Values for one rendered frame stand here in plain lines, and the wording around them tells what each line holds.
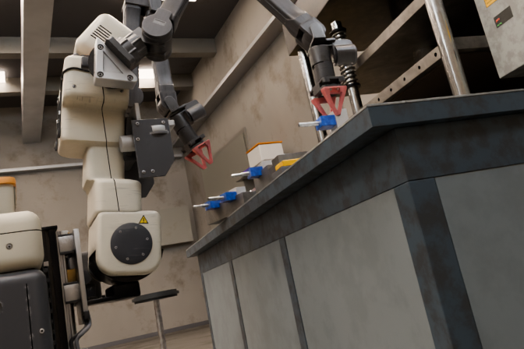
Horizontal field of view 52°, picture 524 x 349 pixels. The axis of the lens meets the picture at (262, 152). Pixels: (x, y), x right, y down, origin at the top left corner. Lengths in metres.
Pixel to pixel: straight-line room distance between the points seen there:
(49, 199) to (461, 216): 11.28
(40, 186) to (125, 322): 3.29
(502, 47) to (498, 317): 1.23
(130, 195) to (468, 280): 0.86
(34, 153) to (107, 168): 10.73
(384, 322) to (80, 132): 0.90
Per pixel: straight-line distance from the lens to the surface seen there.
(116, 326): 11.80
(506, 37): 2.01
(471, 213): 0.95
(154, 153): 1.46
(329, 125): 1.42
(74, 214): 11.93
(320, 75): 1.47
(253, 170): 1.63
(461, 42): 2.16
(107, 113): 1.53
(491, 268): 0.95
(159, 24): 1.45
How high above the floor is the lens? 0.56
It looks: 13 degrees up
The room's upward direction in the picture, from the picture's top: 12 degrees counter-clockwise
